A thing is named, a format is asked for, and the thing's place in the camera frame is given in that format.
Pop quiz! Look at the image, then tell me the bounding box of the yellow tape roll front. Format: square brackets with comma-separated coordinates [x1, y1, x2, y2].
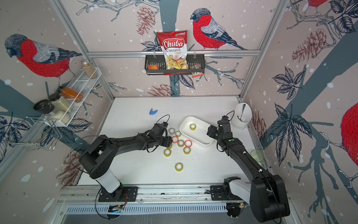
[175, 162, 183, 172]

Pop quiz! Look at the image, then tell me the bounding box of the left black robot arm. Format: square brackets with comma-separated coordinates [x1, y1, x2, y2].
[79, 122, 172, 194]

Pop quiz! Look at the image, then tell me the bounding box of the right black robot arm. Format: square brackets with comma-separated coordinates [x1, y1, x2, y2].
[207, 115, 291, 223]

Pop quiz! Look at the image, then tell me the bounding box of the white plastic storage box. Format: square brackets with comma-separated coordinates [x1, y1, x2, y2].
[180, 116, 214, 147]

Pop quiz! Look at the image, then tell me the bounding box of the red tape roll left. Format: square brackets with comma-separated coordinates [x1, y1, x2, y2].
[172, 136, 179, 144]

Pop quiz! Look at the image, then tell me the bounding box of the red tape roll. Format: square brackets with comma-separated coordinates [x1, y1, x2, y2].
[172, 136, 179, 144]
[185, 140, 193, 148]

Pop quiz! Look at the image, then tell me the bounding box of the blue tape dispenser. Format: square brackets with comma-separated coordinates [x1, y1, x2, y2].
[149, 108, 158, 115]

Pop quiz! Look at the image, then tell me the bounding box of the red tape roll right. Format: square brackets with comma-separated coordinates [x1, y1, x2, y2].
[185, 140, 193, 148]

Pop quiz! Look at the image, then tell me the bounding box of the white utensil holder cup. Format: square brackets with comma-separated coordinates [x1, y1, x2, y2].
[231, 103, 253, 129]

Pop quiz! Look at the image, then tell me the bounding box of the spoon in holder cup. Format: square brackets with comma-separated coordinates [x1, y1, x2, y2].
[238, 103, 246, 122]

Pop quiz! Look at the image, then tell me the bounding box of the Chuba cassava chips bag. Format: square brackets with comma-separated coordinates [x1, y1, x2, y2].
[157, 30, 189, 70]

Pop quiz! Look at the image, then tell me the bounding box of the clear jar on rack top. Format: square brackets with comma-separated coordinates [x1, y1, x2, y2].
[81, 60, 97, 79]

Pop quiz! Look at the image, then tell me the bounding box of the orange sauce bottle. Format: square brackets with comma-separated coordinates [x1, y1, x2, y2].
[60, 87, 84, 103]

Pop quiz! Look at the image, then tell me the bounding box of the black lid spice jar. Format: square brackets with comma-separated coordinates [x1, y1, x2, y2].
[33, 99, 59, 118]

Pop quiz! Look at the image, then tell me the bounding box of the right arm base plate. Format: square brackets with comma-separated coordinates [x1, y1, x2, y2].
[209, 185, 243, 201]

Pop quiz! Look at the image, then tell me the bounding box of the black wire wall basket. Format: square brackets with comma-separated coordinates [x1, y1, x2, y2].
[145, 54, 205, 75]

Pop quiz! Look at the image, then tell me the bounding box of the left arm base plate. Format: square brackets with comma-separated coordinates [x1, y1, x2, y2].
[98, 185, 139, 202]

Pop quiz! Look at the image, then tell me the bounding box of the white wire spice rack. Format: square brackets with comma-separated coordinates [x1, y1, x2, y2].
[49, 67, 102, 127]

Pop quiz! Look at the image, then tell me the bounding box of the chrome wire holder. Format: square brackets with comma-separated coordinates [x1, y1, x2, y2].
[1, 117, 63, 151]

